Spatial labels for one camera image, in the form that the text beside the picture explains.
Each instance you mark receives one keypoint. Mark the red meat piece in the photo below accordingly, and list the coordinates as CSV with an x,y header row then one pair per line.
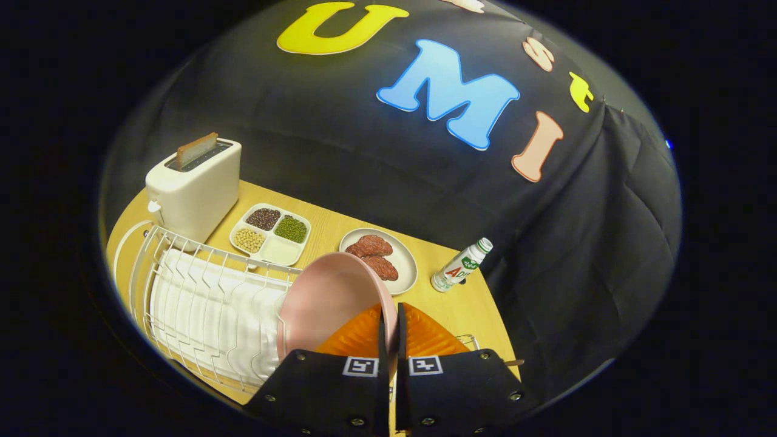
x,y
369,246
382,267

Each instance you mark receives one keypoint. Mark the black backdrop cloth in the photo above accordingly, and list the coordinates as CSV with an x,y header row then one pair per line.
x,y
364,152

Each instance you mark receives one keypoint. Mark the toast slice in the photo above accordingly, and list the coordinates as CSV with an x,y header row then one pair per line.
x,y
197,150

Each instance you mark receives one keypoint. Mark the beige plate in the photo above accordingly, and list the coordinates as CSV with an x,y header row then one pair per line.
x,y
403,258

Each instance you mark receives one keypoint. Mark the pink plate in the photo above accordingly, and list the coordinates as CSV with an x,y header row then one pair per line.
x,y
328,297

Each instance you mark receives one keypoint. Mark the pile of dark beans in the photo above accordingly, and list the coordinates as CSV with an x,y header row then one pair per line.
x,y
263,218

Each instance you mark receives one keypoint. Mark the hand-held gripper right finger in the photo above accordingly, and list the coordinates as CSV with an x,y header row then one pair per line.
x,y
402,376

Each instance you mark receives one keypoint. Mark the pile of yellow beans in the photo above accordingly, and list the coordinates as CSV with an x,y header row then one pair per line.
x,y
249,240

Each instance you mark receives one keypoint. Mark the white drip tray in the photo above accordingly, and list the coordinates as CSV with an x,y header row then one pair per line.
x,y
200,303

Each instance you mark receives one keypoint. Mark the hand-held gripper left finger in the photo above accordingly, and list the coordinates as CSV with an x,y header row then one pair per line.
x,y
383,376

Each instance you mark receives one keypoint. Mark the white toaster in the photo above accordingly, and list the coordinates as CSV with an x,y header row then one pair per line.
x,y
194,194

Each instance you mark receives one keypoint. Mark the white divided tray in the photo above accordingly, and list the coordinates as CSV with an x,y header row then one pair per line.
x,y
276,250

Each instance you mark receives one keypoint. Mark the white green-capped drink bottle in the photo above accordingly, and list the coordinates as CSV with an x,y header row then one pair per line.
x,y
458,270

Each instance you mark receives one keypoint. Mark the pile of green beans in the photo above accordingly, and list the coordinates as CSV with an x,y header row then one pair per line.
x,y
291,229

